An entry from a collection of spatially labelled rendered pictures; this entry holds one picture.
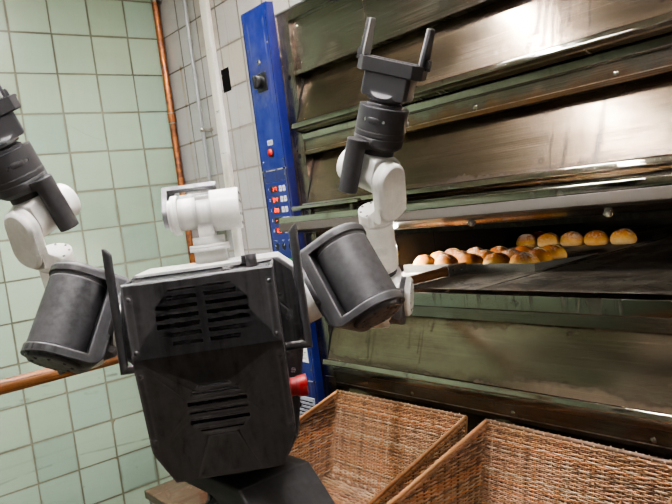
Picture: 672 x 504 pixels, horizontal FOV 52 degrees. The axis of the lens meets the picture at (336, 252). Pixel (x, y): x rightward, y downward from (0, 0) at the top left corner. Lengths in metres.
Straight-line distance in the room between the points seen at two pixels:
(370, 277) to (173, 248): 2.04
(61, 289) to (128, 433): 1.95
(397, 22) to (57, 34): 1.48
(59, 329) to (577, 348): 1.14
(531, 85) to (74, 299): 1.10
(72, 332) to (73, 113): 1.92
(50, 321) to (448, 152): 1.13
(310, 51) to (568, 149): 0.99
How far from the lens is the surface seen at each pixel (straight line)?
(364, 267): 1.05
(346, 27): 2.15
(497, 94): 1.74
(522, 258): 2.17
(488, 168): 1.73
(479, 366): 1.87
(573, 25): 1.62
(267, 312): 0.91
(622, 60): 1.57
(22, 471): 2.91
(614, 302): 1.61
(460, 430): 1.94
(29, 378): 1.54
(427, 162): 1.89
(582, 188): 1.44
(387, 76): 1.20
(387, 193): 1.21
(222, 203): 1.08
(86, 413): 2.93
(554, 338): 1.74
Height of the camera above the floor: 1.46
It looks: 4 degrees down
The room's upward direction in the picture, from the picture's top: 7 degrees counter-clockwise
